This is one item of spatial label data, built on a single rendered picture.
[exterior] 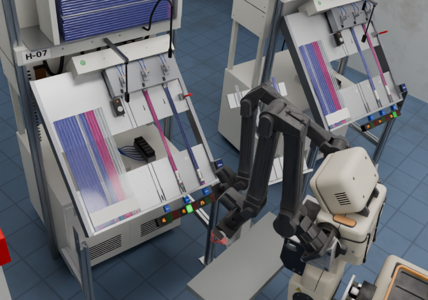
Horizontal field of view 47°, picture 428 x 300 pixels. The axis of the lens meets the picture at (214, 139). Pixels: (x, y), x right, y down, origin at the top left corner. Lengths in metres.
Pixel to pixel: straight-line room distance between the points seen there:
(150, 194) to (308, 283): 0.82
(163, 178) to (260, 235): 0.54
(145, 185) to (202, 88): 2.18
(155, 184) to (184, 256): 0.83
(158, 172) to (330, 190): 0.96
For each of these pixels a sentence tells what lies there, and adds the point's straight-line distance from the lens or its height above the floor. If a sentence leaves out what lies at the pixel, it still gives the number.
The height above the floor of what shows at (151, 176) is 0.81.
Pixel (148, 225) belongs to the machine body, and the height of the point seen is 0.20.
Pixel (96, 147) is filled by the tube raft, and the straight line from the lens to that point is 2.26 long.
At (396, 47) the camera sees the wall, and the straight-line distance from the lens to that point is 4.83.
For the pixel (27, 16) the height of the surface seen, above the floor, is 1.43.
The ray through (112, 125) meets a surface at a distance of 2.31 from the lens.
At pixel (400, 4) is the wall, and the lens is 4.71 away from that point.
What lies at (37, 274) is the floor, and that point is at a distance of 3.04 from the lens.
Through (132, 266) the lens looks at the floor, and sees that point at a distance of 3.00.
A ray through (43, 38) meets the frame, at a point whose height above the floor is 1.39.
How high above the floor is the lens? 2.43
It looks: 39 degrees down
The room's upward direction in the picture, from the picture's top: 7 degrees clockwise
